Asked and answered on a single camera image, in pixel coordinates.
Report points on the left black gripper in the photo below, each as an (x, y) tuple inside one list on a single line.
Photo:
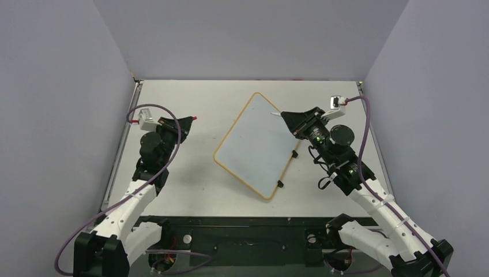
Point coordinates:
[(171, 126)]

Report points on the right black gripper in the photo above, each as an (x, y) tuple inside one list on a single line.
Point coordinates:
[(307, 123)]

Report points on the yellow framed whiteboard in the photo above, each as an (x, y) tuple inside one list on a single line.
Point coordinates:
[(257, 148)]

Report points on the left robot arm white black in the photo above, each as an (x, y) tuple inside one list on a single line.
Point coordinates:
[(116, 242)]

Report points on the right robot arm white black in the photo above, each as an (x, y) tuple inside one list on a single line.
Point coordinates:
[(404, 249)]

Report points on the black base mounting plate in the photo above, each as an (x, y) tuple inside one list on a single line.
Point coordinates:
[(255, 241)]

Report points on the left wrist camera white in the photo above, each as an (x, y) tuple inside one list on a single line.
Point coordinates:
[(147, 118)]

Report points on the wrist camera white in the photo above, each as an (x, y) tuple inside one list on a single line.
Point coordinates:
[(337, 107), (147, 118)]

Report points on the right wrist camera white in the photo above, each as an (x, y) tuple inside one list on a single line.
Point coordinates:
[(337, 107)]

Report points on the left aluminium rail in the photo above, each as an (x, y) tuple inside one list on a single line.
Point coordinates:
[(123, 138)]

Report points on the aluminium rail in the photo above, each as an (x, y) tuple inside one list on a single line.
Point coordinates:
[(123, 138), (377, 147)]

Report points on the right aluminium rail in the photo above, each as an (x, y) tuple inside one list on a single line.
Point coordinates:
[(377, 147)]

